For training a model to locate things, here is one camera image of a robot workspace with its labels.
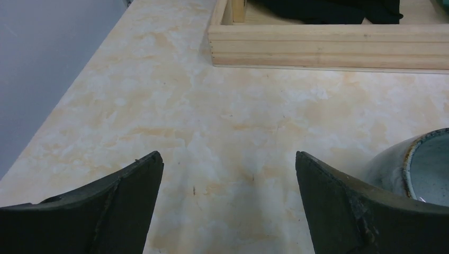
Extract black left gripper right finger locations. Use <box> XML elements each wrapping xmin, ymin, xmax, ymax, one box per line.
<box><xmin>295</xmin><ymin>151</ymin><xmax>448</xmax><ymax>253</ymax></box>

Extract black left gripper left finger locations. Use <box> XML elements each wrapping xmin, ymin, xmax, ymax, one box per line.
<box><xmin>1</xmin><ymin>151</ymin><xmax>164</xmax><ymax>253</ymax></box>

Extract grey-blue ceramic mug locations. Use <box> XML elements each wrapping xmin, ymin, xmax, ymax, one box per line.
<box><xmin>364</xmin><ymin>128</ymin><xmax>448</xmax><ymax>206</ymax></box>

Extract black t-shirt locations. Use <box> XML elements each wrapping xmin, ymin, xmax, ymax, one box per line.
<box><xmin>256</xmin><ymin>0</ymin><xmax>403</xmax><ymax>25</ymax></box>

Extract wooden clothes rack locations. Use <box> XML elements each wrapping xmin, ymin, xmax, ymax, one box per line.
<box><xmin>208</xmin><ymin>1</ymin><xmax>448</xmax><ymax>74</ymax></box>

